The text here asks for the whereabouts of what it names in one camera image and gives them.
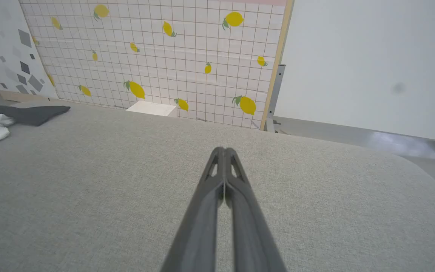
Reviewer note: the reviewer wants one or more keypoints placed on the white shirt with dark sleeves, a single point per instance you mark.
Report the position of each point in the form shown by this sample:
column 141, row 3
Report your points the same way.
column 25, row 113

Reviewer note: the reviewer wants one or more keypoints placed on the white box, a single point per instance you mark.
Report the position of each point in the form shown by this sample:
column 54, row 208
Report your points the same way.
column 151, row 108

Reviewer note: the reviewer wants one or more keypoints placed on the light grey fabric sofa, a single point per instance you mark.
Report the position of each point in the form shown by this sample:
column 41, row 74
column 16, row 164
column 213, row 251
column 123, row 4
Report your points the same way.
column 89, row 189

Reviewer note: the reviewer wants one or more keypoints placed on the plain white partition panel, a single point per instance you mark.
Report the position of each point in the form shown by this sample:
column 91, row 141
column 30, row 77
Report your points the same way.
column 353, row 56

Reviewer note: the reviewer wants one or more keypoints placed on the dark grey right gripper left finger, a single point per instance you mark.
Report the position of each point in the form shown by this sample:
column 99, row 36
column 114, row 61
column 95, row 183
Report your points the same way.
column 202, row 226

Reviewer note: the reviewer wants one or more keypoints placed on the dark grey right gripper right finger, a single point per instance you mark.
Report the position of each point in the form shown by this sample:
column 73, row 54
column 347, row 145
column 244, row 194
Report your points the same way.
column 247, row 226

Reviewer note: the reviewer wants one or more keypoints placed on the grey terrazzo print panel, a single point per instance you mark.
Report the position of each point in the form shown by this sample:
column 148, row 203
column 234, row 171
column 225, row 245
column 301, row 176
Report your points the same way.
column 2, row 45

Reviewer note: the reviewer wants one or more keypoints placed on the lemon print grid panel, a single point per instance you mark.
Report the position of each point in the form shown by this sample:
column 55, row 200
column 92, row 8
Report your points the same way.
column 164, row 64

